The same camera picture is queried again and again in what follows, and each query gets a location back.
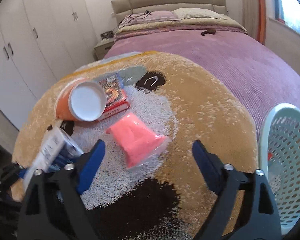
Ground blue white milk carton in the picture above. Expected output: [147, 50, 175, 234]
[23, 127, 84, 191]

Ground pink packet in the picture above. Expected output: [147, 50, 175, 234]
[106, 112, 171, 169]

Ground orange paper cup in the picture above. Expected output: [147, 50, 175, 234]
[53, 77, 107, 122]

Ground light green laundry basket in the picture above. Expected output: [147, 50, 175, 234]
[258, 103, 300, 236]

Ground red snack box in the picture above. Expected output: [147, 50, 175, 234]
[95, 73, 130, 121]

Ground panda pattern round blanket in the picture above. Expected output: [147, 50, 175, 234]
[13, 51, 258, 239]

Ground purple bed cover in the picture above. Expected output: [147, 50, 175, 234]
[105, 30, 300, 134]

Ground white wardrobe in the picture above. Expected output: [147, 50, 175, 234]
[0, 0, 97, 129]

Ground grey bedside table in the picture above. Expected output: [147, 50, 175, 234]
[94, 38, 115, 60]

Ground black item on nightstand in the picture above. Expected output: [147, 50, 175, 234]
[101, 31, 114, 40]

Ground dark object on bed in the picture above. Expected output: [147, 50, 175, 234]
[201, 29, 216, 36]

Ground pink pillow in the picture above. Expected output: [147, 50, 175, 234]
[120, 10, 180, 25]

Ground dark framed window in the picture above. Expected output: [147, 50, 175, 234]
[275, 0, 300, 34]

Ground beige and orange curtain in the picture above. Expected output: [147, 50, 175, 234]
[242, 0, 266, 44]

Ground cream pillow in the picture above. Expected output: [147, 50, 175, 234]
[173, 8, 227, 20]

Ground beige upholstered headboard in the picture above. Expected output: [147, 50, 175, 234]
[111, 0, 228, 23]

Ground black cable on pillow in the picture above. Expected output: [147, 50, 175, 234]
[112, 10, 151, 34]

